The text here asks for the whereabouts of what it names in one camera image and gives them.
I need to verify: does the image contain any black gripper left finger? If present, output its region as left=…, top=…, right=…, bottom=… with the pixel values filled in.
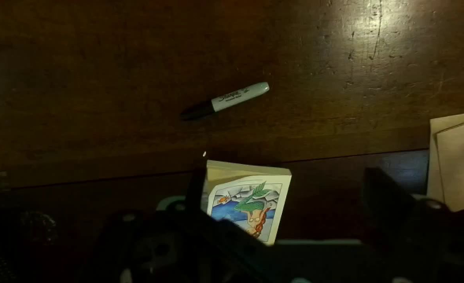
left=184, top=151, right=212, bottom=214

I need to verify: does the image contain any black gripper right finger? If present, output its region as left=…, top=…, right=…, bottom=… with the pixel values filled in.
left=363, top=166, right=418, bottom=254

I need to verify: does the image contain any grey marker with black cap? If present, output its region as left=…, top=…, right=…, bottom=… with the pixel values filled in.
left=180, top=81, right=270, bottom=123

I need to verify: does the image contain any dark wooden secretary desk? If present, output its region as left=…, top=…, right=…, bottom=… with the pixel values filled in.
left=0, top=0, right=464, bottom=283

